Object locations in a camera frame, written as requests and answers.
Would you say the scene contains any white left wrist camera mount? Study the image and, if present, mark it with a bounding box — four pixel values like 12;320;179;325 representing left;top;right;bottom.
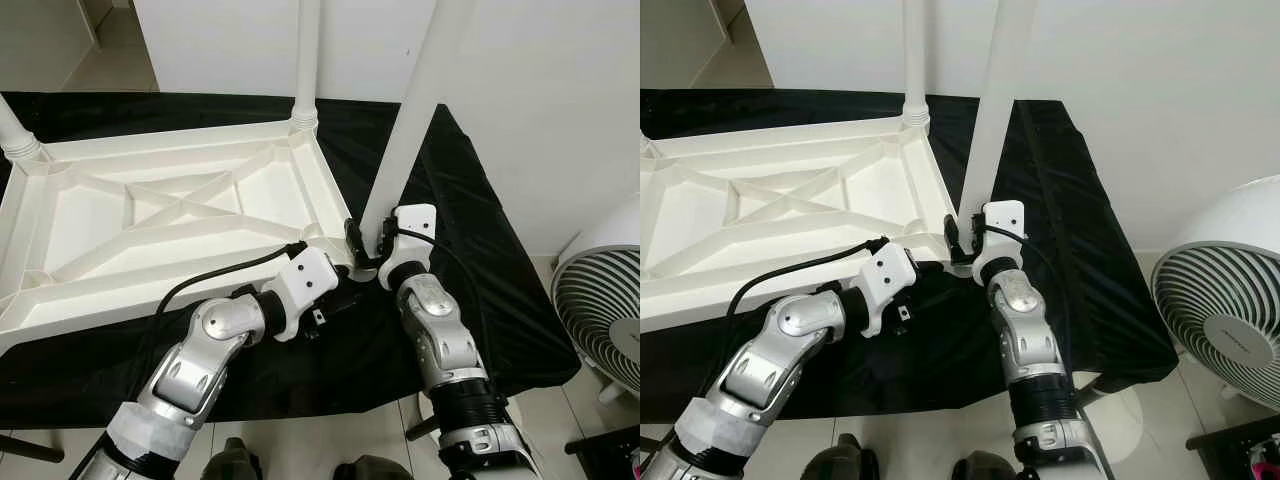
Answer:
855;242;921;336
262;247;341;343

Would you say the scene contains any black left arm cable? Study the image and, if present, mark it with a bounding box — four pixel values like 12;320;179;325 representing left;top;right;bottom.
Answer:
725;237;891;321
150;240;306;321

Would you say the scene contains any dark robot left foot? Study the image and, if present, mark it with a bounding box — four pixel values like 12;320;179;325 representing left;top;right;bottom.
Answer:
800;435;881;480
200;437;263;480

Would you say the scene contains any black tablecloth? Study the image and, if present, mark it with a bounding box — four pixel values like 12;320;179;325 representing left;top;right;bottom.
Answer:
640;88;1179;421
0;90;581;416

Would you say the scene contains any white plastic table leg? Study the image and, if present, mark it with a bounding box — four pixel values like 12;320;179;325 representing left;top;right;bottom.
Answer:
900;0;931;129
290;0;321;133
358;0;479;241
0;95;46;166
955;0;1041;226

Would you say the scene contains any white plastic table top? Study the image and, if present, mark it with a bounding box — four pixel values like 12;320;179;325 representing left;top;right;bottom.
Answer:
0;118;371;356
640;118;966;331

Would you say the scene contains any white round floor fan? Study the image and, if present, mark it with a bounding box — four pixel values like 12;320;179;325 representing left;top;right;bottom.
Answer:
550;195;641;396
1150;175;1280;411

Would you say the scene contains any dark robot right foot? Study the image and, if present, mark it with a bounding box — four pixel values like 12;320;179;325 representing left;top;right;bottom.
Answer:
950;450;1021;480
335;455;416;480

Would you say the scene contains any white round stand base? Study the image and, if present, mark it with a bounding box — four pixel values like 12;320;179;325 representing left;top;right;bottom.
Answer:
1075;375;1146;461

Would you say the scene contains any dark robot foot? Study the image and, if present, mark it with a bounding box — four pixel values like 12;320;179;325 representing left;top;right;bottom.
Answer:
335;455;416;480
800;435;881;480
950;450;1021;480
200;437;263;480

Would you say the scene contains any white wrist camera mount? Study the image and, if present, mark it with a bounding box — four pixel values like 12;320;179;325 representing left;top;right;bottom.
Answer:
972;200;1028;286
855;242;921;336
262;247;341;343
378;203;438;291

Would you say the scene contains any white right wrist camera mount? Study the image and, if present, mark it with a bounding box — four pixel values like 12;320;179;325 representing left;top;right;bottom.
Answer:
972;200;1028;286
378;203;438;291

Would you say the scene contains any black floor stand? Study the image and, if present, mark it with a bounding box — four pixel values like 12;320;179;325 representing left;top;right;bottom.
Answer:
565;425;641;480
1185;415;1280;480

